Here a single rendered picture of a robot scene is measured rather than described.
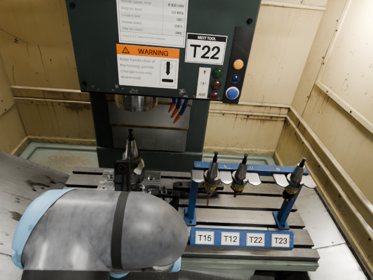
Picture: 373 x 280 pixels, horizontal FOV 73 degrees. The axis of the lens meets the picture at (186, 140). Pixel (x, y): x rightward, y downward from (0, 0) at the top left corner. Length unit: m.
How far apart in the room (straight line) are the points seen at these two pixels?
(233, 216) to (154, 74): 0.84
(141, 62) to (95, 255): 0.46
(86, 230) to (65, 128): 1.82
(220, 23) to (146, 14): 0.17
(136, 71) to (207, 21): 0.21
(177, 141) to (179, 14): 1.03
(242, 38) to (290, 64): 1.24
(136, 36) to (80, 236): 0.46
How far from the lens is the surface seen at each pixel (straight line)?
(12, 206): 1.70
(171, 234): 0.41
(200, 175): 0.98
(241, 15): 0.66
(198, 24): 0.65
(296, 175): 1.05
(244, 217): 1.30
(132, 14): 0.66
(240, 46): 0.67
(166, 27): 0.65
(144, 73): 0.69
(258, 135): 2.10
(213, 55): 0.67
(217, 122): 1.96
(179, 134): 1.53
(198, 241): 1.14
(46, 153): 2.26
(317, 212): 1.59
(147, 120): 1.49
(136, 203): 0.39
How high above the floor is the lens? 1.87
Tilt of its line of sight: 34 degrees down
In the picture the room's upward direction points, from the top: 6 degrees clockwise
